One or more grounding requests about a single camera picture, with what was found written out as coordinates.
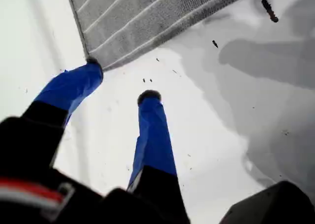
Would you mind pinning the grey striped towel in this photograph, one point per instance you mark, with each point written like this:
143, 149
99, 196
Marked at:
128, 19

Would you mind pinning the small dark debris piece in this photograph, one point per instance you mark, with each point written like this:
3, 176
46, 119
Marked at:
215, 43

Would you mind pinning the long dark debris piece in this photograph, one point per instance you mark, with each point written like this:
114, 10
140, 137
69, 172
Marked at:
269, 10

